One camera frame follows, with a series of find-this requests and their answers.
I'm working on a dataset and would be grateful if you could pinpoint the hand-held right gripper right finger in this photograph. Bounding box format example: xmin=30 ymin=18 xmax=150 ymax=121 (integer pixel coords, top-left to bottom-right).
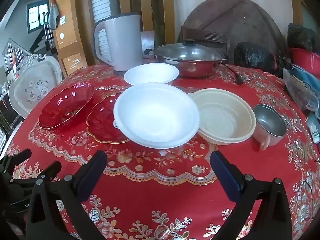
xmin=210 ymin=151 xmax=293 ymax=240

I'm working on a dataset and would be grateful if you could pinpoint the small white bowl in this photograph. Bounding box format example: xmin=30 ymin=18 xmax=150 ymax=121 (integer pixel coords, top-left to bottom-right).
xmin=124 ymin=63 xmax=180 ymax=85

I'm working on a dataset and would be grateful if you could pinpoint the round wooden tabletop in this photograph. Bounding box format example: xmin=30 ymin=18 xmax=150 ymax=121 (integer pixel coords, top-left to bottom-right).
xmin=182 ymin=0 xmax=288 ymax=64

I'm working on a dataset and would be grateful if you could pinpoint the black plastic bag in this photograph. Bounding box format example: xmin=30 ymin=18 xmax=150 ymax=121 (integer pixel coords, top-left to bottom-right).
xmin=287 ymin=23 xmax=317 ymax=53
xmin=234 ymin=42 xmax=284 ymax=77

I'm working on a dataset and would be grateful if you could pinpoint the cardboard box with round label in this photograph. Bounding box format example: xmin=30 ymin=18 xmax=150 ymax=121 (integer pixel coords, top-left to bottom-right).
xmin=54 ymin=12 xmax=77 ymax=50

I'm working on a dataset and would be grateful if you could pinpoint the red glass bowl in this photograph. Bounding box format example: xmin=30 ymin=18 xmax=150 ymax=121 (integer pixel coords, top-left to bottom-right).
xmin=38 ymin=82 xmax=95 ymax=130

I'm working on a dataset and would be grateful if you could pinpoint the red glass plate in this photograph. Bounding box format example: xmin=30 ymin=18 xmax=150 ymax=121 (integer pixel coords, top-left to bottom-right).
xmin=86 ymin=96 xmax=133 ymax=144

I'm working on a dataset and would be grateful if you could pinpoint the large white deep plate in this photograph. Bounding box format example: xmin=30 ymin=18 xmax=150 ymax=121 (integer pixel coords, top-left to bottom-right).
xmin=113 ymin=83 xmax=200 ymax=145
xmin=120 ymin=127 xmax=193 ymax=149

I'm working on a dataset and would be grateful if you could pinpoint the white electric kettle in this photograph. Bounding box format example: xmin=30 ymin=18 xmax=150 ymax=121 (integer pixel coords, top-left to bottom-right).
xmin=94 ymin=14 xmax=143 ymax=75

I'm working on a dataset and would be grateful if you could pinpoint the white louvered shutter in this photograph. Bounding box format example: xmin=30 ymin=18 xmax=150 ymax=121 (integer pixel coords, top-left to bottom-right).
xmin=90 ymin=0 xmax=110 ymax=63

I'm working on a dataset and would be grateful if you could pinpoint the ornate white chair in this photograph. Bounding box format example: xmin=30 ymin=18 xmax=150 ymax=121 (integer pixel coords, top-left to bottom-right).
xmin=9 ymin=54 xmax=63 ymax=119

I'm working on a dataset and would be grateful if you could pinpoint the red floral tablecloth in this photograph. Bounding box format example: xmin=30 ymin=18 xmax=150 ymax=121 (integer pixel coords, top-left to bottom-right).
xmin=0 ymin=64 xmax=320 ymax=240

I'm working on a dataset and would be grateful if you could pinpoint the metal stair railing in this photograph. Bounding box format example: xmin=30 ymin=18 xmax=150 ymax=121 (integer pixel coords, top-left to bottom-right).
xmin=2 ymin=39 xmax=33 ymax=68

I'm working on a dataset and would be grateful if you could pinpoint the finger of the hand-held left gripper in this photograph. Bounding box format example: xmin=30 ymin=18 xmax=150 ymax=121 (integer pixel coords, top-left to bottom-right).
xmin=0 ymin=149 xmax=32 ymax=172
xmin=7 ymin=161 xmax=62 ymax=188

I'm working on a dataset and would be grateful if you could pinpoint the dark wooden cabinet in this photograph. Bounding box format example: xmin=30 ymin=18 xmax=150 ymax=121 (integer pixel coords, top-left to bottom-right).
xmin=0 ymin=97 xmax=23 ymax=135

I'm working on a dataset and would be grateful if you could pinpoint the dark wooden slatted chair back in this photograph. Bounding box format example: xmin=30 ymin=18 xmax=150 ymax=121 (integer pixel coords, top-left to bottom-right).
xmin=180 ymin=26 xmax=230 ymax=55

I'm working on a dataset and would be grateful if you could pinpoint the wooden partition frame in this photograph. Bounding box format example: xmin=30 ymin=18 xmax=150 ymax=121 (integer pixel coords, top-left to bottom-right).
xmin=127 ymin=0 xmax=175 ymax=46

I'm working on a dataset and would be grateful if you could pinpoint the beige plastic bowl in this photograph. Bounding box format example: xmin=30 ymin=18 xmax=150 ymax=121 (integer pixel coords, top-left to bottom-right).
xmin=187 ymin=88 xmax=256 ymax=145

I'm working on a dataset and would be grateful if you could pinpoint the white packet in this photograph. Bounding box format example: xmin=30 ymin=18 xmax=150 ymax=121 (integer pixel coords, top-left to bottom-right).
xmin=306 ymin=112 xmax=320 ymax=144

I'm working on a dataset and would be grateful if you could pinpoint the red plastic basin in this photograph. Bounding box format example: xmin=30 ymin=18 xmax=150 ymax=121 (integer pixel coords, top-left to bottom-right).
xmin=289 ymin=47 xmax=320 ymax=74

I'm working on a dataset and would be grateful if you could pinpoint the stainless steel pot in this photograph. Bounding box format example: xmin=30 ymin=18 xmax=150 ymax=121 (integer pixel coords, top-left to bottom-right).
xmin=144 ymin=49 xmax=229 ymax=78

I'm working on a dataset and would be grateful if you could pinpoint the dark framed window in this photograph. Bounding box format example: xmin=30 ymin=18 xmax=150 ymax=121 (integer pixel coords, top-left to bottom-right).
xmin=26 ymin=1 xmax=50 ymax=34

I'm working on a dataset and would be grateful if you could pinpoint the grey hanging towel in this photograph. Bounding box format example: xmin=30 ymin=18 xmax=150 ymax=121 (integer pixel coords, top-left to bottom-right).
xmin=48 ymin=2 xmax=60 ymax=29

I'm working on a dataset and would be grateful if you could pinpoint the metal bowl with pink handle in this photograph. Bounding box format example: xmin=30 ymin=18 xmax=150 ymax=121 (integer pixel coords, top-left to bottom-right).
xmin=253 ymin=104 xmax=287 ymax=152

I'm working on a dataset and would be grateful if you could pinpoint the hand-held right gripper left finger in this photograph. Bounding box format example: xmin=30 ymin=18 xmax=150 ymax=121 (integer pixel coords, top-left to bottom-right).
xmin=26 ymin=150 xmax=108 ymax=240

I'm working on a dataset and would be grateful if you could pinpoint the cardboard box with streaked label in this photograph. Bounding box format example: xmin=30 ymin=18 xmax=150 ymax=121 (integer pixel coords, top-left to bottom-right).
xmin=61 ymin=52 xmax=88 ymax=77

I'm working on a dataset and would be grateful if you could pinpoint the clear plastic bag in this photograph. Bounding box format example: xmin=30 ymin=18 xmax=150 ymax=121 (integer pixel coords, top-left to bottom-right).
xmin=282 ymin=66 xmax=320 ymax=113

